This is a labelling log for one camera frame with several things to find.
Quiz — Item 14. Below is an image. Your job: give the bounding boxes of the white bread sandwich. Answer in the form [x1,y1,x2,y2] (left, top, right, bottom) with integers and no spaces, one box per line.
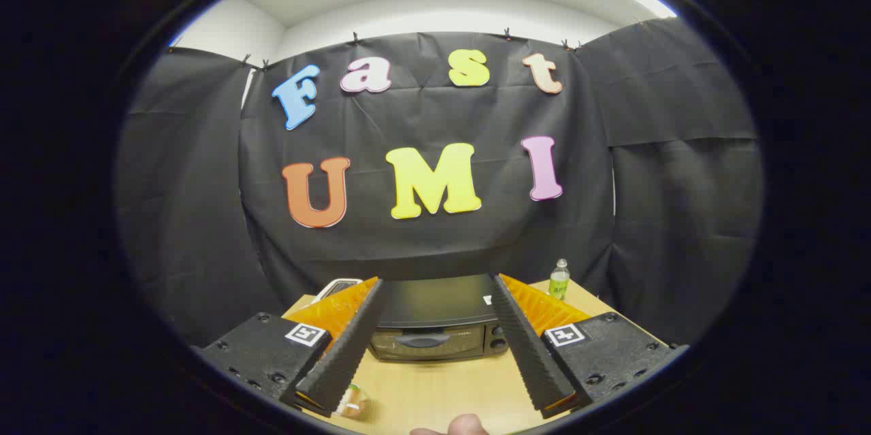
[333,385,372,420]

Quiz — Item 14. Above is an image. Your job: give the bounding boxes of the black toaster oven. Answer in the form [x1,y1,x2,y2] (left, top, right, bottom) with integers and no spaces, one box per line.
[367,275,511,362]

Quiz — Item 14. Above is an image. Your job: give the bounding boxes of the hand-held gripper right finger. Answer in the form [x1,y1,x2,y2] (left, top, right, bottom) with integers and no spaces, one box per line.
[490,274,688,420]

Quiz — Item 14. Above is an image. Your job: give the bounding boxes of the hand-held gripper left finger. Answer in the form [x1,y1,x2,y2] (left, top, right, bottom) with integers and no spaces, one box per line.
[194,276,386,419]

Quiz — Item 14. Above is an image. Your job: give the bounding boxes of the white toaster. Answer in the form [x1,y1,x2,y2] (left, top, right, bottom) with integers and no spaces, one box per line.
[312,278,364,304]

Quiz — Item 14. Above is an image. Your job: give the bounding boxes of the green label plastic bottle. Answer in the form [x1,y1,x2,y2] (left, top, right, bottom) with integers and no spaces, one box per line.
[548,259,571,302]

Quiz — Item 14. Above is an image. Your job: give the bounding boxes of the long ceiling light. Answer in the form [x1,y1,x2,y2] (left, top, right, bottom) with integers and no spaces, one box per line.
[625,0,678,19]

